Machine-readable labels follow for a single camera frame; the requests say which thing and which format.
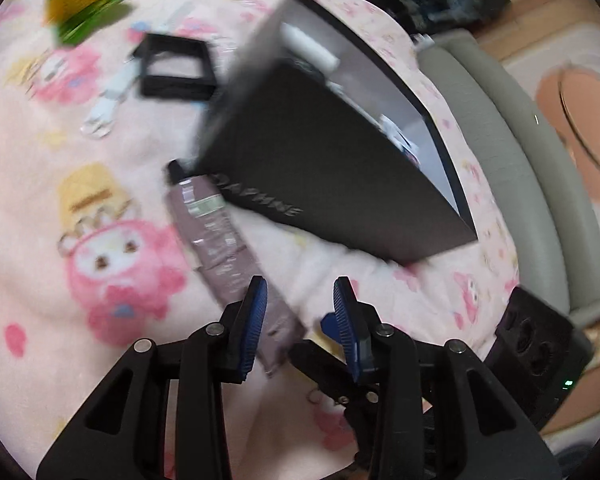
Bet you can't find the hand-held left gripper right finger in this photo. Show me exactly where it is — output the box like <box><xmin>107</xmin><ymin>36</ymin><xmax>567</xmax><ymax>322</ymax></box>
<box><xmin>332</xmin><ymin>276</ymin><xmax>563</xmax><ymax>480</ymax></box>

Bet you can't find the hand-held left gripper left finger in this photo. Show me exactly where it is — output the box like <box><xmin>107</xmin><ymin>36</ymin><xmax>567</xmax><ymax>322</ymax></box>
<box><xmin>36</xmin><ymin>275</ymin><xmax>268</xmax><ymax>480</ymax></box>

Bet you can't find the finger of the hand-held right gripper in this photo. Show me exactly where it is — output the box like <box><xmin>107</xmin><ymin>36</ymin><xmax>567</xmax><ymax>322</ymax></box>
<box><xmin>321</xmin><ymin>312</ymin><xmax>345</xmax><ymax>347</ymax></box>
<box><xmin>289</xmin><ymin>340</ymin><xmax>381</xmax><ymax>413</ymax></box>

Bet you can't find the mauve cosmetic tube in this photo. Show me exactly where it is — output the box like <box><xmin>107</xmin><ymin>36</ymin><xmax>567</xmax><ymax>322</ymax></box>
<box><xmin>162</xmin><ymin>159</ymin><xmax>308</xmax><ymax>378</ymax></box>

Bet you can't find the black cardboard box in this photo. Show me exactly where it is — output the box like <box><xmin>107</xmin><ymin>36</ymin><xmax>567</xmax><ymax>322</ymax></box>
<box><xmin>192</xmin><ymin>0</ymin><xmax>480</xmax><ymax>267</ymax></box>

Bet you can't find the white cable adapter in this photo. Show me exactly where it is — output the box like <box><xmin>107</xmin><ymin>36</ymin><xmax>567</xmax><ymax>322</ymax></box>
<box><xmin>80</xmin><ymin>57</ymin><xmax>141</xmax><ymax>141</ymax></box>

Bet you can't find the white cardboard tube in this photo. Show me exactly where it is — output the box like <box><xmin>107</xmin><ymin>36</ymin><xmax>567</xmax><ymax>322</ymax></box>
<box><xmin>280</xmin><ymin>22</ymin><xmax>342</xmax><ymax>72</ymax></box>

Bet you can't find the white pen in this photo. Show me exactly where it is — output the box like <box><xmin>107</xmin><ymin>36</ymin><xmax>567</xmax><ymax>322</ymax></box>
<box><xmin>152</xmin><ymin>0</ymin><xmax>201</xmax><ymax>36</ymax></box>

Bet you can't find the yellow green snack packet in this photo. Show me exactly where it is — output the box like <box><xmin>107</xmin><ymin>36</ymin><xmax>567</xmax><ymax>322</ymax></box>
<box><xmin>42</xmin><ymin>0</ymin><xmax>133</xmax><ymax>46</ymax></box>

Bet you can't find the white blue tissue packet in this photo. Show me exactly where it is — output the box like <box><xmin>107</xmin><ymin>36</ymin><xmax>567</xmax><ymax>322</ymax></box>
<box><xmin>380</xmin><ymin>115</ymin><xmax>423</xmax><ymax>168</ymax></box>

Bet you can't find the grey green padded headboard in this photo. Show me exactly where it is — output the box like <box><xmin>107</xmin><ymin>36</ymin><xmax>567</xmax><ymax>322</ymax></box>
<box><xmin>415</xmin><ymin>27</ymin><xmax>600</xmax><ymax>328</ymax></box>

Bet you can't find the pink printed blanket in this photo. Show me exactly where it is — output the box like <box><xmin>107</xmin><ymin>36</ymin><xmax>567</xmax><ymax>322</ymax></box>
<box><xmin>0</xmin><ymin>0</ymin><xmax>523</xmax><ymax>480</ymax></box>

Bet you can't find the round brown stool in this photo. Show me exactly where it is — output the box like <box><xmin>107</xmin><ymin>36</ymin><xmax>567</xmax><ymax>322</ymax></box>
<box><xmin>535</xmin><ymin>57</ymin><xmax>600</xmax><ymax>206</ymax></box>

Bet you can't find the black square frame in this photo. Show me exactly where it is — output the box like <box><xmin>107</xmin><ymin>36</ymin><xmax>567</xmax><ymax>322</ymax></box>
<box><xmin>130</xmin><ymin>32</ymin><xmax>218</xmax><ymax>101</ymax></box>

